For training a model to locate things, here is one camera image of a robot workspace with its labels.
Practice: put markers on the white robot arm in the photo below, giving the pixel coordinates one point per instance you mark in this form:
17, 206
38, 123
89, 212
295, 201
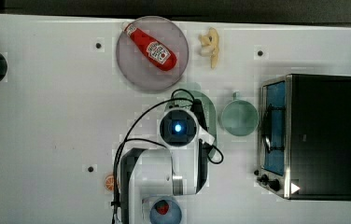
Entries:
152, 180

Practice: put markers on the red ketchup bottle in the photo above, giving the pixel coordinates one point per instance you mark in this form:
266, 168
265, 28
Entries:
153, 49

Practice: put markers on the purple round plate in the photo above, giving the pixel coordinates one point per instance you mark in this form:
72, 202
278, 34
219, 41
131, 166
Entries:
137, 69

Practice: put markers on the green mug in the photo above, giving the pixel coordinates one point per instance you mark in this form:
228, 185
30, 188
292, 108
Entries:
239, 117

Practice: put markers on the peeled banana toy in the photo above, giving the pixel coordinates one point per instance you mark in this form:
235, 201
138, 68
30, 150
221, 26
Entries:
210, 46

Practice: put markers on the orange slice toy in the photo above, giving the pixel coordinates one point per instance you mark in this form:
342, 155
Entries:
109, 182

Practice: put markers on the small red fruit toy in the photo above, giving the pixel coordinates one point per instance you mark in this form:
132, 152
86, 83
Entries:
162, 207

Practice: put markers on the blue bowl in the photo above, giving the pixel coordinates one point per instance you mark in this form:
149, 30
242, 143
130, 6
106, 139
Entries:
174, 215

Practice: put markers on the black toaster oven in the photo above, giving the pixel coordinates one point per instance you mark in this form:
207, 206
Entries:
304, 137

